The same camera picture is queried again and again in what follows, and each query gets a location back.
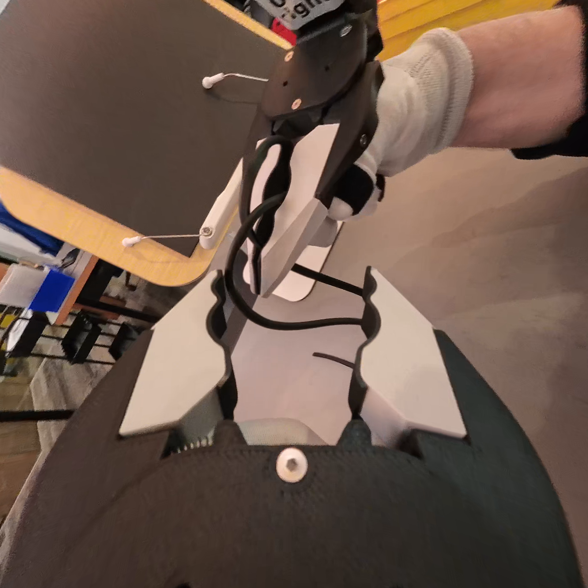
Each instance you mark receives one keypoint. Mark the yellow plastic bin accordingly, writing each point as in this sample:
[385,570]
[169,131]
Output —
[436,18]

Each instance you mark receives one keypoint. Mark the blue plastic bin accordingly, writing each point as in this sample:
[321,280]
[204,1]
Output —
[53,291]

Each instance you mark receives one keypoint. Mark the person's right hand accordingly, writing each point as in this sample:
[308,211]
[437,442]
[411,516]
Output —
[413,115]

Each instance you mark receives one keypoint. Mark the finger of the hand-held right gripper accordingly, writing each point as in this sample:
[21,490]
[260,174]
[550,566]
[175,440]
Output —
[262,165]
[303,206]

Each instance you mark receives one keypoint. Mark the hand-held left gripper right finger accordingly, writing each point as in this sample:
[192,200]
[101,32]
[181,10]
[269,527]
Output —
[413,376]

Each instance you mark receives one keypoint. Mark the red container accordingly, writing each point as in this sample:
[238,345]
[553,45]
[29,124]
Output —
[285,34]

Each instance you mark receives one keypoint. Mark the wooden tray with black pad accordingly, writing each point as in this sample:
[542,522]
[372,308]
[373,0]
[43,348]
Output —
[115,115]

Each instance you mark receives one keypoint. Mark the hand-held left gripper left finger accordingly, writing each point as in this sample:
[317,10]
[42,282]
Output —
[179,367]

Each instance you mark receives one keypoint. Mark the white plastic bin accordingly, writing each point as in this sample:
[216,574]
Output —
[20,285]

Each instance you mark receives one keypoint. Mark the black metal rack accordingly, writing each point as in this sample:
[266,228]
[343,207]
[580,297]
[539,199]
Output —
[80,337]

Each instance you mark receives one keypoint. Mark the person's right forearm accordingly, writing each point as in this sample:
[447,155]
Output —
[519,82]

